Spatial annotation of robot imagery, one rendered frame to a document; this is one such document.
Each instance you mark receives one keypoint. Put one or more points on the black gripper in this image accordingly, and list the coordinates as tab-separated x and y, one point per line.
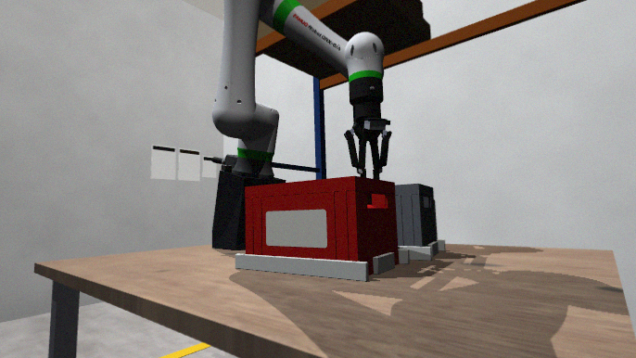
362	109

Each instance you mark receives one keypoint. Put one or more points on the dark red crate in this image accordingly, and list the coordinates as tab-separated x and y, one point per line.
324	219

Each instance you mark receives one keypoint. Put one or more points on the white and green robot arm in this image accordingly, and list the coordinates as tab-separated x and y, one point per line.
235	113

